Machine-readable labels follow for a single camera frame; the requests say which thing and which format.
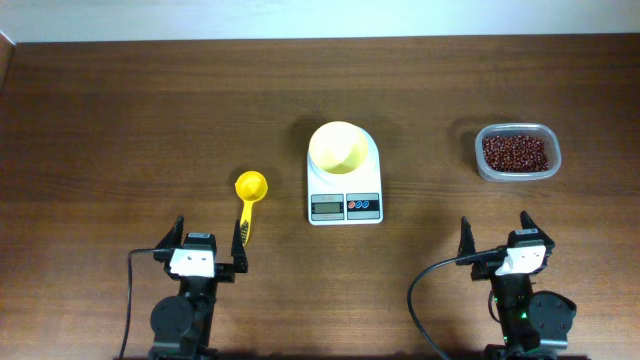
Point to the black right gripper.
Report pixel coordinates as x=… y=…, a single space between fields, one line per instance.
x=483 y=270

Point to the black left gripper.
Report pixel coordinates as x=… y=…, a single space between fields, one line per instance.
x=227 y=273

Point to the yellow plastic measuring scoop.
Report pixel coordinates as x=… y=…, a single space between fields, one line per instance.
x=251 y=187

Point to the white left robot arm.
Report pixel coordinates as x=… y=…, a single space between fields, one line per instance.
x=182 y=323

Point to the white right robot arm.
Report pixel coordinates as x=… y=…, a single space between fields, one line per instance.
x=535 y=325

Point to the white digital kitchen scale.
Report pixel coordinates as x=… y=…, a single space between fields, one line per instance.
x=355 y=198

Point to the yellow plastic bowl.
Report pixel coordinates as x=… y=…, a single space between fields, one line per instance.
x=338 y=147

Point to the red adzuki beans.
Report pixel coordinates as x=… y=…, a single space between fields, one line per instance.
x=515 y=154

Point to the clear plastic food container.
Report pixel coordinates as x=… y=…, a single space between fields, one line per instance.
x=552 y=150

